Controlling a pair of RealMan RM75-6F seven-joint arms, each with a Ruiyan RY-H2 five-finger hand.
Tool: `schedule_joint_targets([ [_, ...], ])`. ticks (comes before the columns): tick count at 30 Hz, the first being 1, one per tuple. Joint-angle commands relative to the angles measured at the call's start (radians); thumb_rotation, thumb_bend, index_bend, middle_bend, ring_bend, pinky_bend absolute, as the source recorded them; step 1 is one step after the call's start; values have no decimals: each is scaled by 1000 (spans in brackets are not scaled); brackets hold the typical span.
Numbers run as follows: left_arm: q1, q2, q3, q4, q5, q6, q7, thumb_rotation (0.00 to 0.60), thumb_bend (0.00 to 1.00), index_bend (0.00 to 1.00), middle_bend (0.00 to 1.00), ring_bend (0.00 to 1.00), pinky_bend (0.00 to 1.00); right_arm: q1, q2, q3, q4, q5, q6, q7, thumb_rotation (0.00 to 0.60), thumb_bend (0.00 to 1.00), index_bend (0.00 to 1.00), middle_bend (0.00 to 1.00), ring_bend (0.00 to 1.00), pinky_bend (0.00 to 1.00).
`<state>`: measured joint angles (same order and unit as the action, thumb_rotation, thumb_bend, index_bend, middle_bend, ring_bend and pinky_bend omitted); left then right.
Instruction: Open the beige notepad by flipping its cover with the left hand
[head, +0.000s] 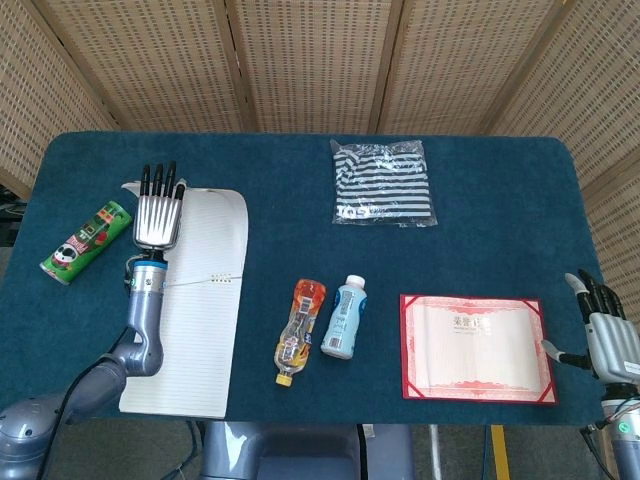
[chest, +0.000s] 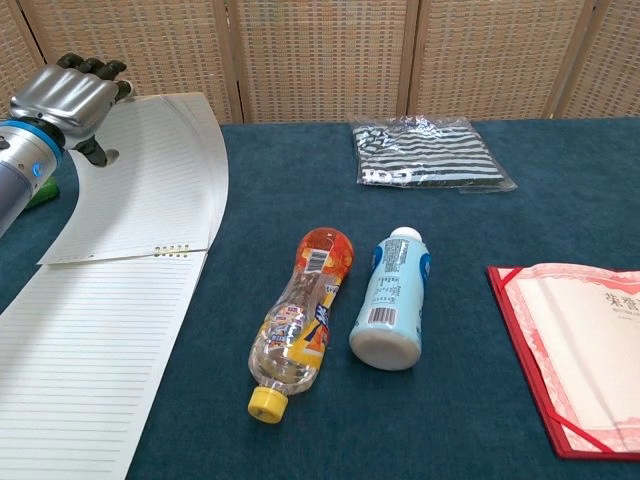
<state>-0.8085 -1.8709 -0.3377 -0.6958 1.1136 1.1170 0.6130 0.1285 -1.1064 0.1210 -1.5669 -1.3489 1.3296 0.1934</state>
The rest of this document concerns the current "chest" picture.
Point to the woven folding screen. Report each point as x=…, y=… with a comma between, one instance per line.
x=320, y=60

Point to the spiral bound lined notepad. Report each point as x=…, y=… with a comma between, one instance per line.
x=100, y=310

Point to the green cylindrical can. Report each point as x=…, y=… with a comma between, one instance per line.
x=44, y=192

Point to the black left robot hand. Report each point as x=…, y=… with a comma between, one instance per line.
x=67, y=100

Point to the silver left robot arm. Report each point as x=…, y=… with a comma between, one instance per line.
x=22, y=165

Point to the light blue milk bottle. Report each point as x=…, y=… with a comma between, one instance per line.
x=392, y=305

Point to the teal tablecloth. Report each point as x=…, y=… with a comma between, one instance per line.
x=320, y=210

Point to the red certificate folder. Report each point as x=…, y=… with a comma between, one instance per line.
x=585, y=350

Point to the striped cloth in plastic bag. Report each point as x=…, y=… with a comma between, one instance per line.
x=425, y=155

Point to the clear bottle with yellow cap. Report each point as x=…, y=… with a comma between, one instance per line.
x=300, y=320

